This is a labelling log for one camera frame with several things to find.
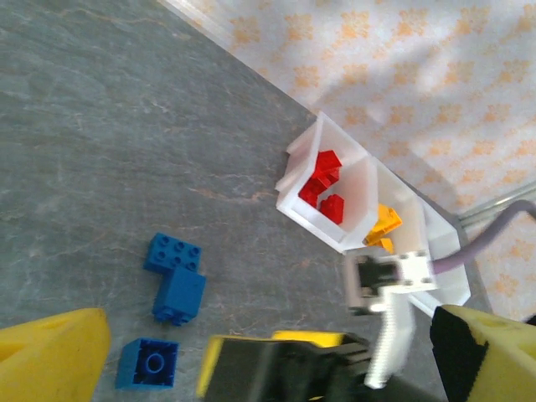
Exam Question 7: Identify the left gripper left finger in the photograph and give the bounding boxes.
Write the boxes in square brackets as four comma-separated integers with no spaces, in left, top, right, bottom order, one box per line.
[0,307,112,402]

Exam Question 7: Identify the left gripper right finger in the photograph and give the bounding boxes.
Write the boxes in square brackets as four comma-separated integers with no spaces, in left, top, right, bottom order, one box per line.
[430,304,536,402]

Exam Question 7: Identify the square yellow lego brick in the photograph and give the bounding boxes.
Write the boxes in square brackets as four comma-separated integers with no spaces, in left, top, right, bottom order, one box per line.
[362,237,395,255]

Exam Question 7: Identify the square red lego brick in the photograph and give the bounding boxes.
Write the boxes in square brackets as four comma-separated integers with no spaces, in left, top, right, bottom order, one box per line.
[313,149,343,188]
[318,194,346,226]

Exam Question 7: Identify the sloped yellow lego brick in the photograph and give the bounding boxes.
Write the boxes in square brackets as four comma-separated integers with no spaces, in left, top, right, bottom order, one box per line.
[375,204,404,236]

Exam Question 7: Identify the red lego plate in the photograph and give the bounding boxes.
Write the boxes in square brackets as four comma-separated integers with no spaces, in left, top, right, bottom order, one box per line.
[298,178,330,209]

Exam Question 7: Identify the blue lego brick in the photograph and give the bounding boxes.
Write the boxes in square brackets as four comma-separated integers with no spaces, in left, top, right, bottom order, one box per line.
[143,232,203,274]
[152,266,208,327]
[115,337,181,391]

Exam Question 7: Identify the white three-compartment container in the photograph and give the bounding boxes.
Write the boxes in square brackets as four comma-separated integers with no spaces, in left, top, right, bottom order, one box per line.
[275,111,472,317]

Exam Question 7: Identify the orange patterned backdrop cloth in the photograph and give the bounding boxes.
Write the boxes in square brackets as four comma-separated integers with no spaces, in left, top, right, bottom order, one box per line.
[183,0,536,323]

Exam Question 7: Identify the aluminium side rail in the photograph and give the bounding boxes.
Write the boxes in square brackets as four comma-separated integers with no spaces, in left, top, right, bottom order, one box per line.
[458,217,495,315]

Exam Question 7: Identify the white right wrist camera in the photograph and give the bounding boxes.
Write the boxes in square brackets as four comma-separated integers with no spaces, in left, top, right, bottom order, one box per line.
[345,249,439,389]

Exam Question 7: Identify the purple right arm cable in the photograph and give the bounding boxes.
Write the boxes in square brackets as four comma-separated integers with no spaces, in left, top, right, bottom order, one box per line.
[433,199,536,276]

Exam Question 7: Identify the aluminium frame post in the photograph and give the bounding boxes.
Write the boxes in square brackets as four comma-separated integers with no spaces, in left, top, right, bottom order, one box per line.
[457,179,536,221]

